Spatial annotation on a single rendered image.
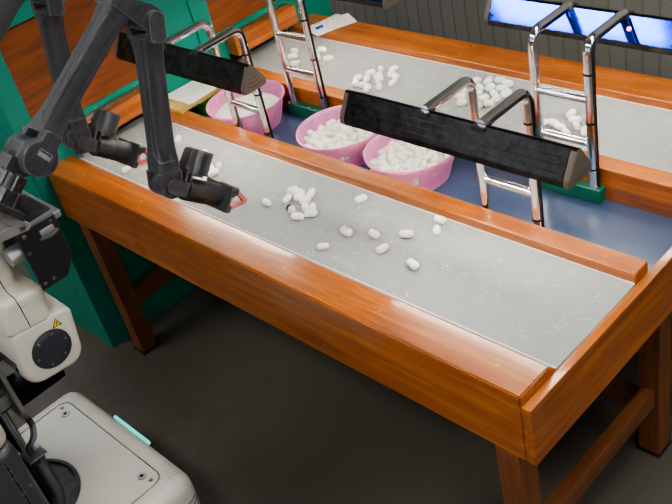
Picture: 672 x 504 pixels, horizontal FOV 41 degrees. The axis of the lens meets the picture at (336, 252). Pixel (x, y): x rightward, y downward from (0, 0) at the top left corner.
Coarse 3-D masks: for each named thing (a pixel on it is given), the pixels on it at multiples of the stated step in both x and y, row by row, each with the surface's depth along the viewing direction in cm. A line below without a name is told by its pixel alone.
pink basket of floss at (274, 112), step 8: (272, 80) 305; (264, 88) 307; (272, 88) 305; (280, 88) 301; (216, 96) 305; (224, 96) 307; (280, 96) 302; (208, 104) 300; (216, 104) 305; (280, 104) 295; (208, 112) 295; (216, 112) 304; (272, 112) 292; (280, 112) 297; (224, 120) 289; (232, 120) 288; (248, 120) 289; (256, 120) 290; (272, 120) 294; (280, 120) 300; (248, 128) 292; (256, 128) 293; (272, 128) 297
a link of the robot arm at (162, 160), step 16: (160, 16) 193; (128, 32) 200; (144, 32) 201; (160, 32) 194; (144, 48) 196; (160, 48) 198; (144, 64) 197; (160, 64) 199; (144, 80) 199; (160, 80) 200; (144, 96) 201; (160, 96) 202; (144, 112) 203; (160, 112) 203; (160, 128) 204; (160, 144) 205; (160, 160) 206; (176, 160) 208; (160, 176) 206; (176, 176) 209; (160, 192) 209
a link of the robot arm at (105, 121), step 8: (96, 112) 242; (104, 112) 241; (112, 112) 243; (96, 120) 241; (104, 120) 242; (112, 120) 242; (96, 128) 240; (104, 128) 242; (112, 128) 243; (96, 136) 241; (80, 144) 237; (88, 144) 238; (96, 144) 240
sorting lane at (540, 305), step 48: (144, 144) 293; (192, 144) 286; (336, 192) 246; (288, 240) 232; (336, 240) 228; (384, 240) 224; (432, 240) 219; (480, 240) 216; (384, 288) 209; (432, 288) 205; (480, 288) 202; (528, 288) 198; (576, 288) 195; (624, 288) 192; (528, 336) 186; (576, 336) 184
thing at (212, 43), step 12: (192, 24) 262; (204, 24) 264; (180, 36) 259; (216, 36) 251; (228, 36) 252; (240, 36) 256; (204, 48) 248; (216, 48) 270; (240, 48) 259; (228, 96) 279; (252, 108) 273; (264, 108) 270; (240, 120) 285; (264, 120) 272; (264, 132) 276
